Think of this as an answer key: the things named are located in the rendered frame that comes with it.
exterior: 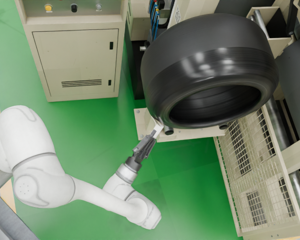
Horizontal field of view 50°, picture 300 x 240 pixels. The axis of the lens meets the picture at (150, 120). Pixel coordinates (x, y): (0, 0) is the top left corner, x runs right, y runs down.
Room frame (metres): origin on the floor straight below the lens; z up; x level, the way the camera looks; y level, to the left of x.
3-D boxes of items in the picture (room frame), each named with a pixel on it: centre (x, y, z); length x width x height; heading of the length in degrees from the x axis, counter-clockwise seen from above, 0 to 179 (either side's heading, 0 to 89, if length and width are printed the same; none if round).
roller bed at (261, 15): (1.23, -0.40, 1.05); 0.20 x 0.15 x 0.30; 26
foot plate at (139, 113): (1.09, -0.03, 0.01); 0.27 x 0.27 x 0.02; 26
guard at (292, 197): (0.80, -0.56, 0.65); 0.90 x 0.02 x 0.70; 26
